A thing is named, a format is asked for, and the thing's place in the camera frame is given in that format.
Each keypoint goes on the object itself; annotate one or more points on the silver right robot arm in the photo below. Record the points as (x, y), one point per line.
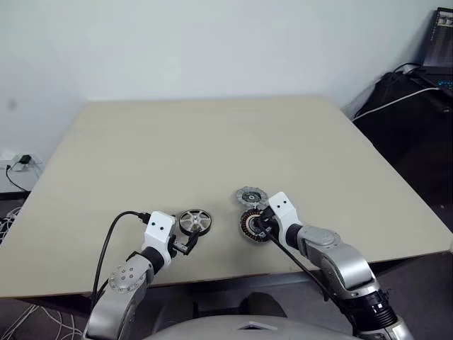
(339, 262)

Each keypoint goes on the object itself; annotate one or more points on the black power adapter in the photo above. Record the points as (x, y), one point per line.
(24, 159)

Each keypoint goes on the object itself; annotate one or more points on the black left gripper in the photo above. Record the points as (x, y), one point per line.
(178, 246)

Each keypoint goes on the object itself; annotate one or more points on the black laptop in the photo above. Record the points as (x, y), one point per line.
(439, 39)

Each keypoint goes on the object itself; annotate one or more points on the silver robot torso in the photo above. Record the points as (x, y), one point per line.
(247, 327)

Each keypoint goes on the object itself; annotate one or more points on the silver spoked rotor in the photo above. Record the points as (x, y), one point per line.
(195, 221)

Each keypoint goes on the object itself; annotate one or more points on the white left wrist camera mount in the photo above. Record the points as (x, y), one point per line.
(159, 228)

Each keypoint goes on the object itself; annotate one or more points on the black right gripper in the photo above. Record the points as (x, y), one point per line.
(268, 215)

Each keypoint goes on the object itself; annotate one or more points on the grey toothed motor lid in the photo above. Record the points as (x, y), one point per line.
(247, 196)

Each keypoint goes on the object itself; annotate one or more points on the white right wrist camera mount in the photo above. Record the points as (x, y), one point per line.
(283, 212)

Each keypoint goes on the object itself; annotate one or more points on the white power strip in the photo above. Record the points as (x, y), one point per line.
(14, 161)

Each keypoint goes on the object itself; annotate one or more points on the black motor housing with windings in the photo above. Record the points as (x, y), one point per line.
(247, 226)

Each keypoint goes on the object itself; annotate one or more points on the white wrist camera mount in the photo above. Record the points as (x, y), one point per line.
(283, 212)
(159, 228)

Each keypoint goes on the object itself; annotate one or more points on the black bag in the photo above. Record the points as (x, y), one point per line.
(407, 134)

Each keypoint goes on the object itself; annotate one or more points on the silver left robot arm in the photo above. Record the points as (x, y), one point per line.
(120, 283)

